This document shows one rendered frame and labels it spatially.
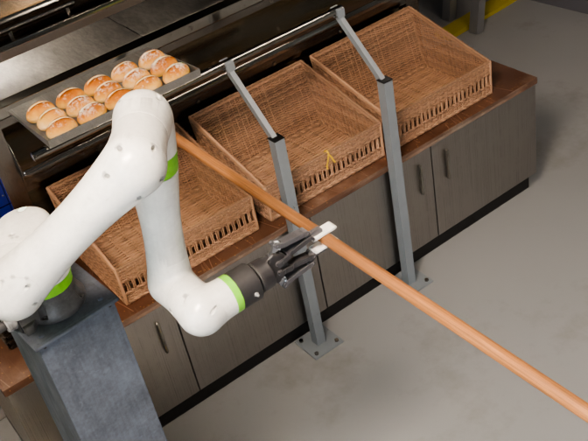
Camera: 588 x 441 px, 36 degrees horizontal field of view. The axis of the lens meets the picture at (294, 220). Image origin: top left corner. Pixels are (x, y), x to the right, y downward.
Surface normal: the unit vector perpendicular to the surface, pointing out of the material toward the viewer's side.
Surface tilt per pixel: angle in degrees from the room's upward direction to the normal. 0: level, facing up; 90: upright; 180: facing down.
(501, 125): 90
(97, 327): 90
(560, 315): 0
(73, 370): 90
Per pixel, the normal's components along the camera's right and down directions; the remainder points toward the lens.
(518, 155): 0.59, 0.40
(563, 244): -0.17, -0.79
